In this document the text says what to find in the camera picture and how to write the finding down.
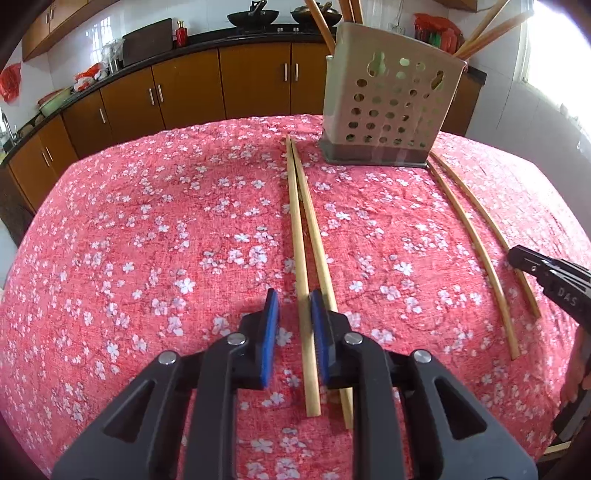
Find hanging red plastic bag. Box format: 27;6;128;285
0;63;23;103

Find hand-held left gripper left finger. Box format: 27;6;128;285
51;288;281;480

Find red floral tablecloth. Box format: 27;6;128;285
0;113;591;480

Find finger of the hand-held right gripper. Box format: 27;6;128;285
508;244;553;283

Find red plastic bag over bottles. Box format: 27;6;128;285
413;13;462;52

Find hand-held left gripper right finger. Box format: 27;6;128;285
310;290;539;480

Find black wok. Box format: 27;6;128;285
227;0;281;27

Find black gas stove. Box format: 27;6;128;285
231;23;328;36

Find black kitchen countertop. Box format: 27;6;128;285
0;25;488;169

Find green basin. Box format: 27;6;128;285
38;88;75;116

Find large bright window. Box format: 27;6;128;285
519;0;591;121

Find black pot with lid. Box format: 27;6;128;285
291;2;342;26

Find red and white plastic bag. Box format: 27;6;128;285
73;63;108;90

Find clear glass jars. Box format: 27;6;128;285
102;39;125;75

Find person's right hand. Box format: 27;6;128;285
560;325;591;406

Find dark wooden cutting board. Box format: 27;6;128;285
122;18;174;66

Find beige perforated utensil holder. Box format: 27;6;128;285
320;22;464;168

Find brown wooden base cabinets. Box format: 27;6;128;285
0;41;488;227

